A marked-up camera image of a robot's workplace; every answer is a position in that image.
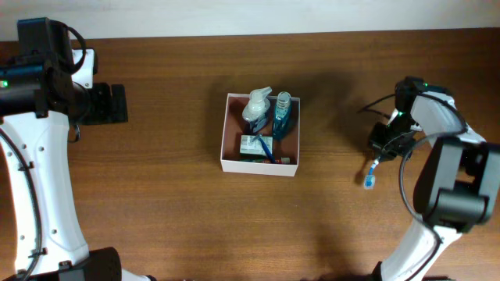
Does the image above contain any blue white toothbrush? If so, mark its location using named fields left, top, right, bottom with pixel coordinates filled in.
left=363, top=158, right=380, bottom=190

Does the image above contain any teal mouthwash bottle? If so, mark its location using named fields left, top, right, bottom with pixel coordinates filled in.
left=273, top=91, right=292, bottom=141

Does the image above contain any green red toothpaste tube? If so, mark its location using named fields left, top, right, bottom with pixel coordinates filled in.
left=241, top=158, right=291, bottom=165

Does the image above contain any green white soap box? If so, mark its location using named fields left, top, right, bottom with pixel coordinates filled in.
left=240, top=135, right=273, bottom=156

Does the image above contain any blue disposable razor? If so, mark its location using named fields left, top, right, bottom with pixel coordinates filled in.
left=252, top=134, right=277, bottom=164

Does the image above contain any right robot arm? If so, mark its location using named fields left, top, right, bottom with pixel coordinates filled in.
left=368, top=76, right=499, bottom=280

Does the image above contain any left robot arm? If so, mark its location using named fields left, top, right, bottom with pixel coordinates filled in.
left=1, top=18, right=136, bottom=280

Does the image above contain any white cardboard box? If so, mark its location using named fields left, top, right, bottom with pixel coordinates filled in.
left=220, top=94, right=301, bottom=176

